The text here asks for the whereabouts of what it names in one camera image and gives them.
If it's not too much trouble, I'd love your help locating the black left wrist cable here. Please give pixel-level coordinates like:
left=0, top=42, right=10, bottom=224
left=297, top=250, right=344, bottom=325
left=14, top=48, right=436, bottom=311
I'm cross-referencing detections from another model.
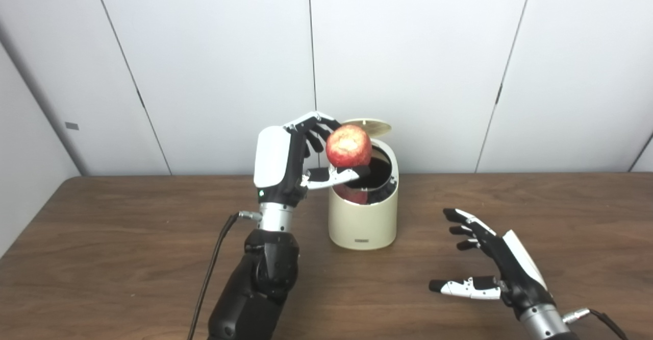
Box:
left=186, top=210, right=262, bottom=340

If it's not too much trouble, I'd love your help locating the cream-colored bin body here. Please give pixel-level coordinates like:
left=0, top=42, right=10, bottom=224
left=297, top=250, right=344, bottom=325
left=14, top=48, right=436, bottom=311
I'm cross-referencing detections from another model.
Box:
left=328, top=138, right=399, bottom=251

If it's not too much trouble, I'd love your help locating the red apple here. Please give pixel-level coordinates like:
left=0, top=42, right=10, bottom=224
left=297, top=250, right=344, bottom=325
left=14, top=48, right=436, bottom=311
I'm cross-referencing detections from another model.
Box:
left=326, top=124, right=373, bottom=168

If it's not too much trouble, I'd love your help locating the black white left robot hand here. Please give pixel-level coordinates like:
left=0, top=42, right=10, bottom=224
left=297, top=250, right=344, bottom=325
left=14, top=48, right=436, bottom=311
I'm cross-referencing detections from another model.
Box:
left=254, top=111, right=371, bottom=208

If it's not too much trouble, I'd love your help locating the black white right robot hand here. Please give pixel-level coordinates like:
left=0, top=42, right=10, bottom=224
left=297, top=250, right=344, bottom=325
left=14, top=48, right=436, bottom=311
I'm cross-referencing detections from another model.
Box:
left=429, top=208, right=556, bottom=311

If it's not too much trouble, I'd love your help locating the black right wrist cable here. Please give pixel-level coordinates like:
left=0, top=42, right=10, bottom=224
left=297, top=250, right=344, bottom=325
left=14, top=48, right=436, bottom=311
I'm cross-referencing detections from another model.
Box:
left=563, top=308, right=629, bottom=340

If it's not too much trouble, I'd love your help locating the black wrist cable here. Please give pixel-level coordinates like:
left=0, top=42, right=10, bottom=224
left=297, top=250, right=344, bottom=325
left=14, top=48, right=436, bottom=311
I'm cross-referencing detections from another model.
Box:
left=563, top=308, right=629, bottom=340
left=186, top=210, right=262, bottom=340

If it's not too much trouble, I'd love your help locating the cream round bin lid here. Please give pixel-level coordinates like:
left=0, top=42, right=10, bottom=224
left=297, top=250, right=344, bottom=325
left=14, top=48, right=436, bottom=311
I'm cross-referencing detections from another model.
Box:
left=343, top=119, right=392, bottom=137

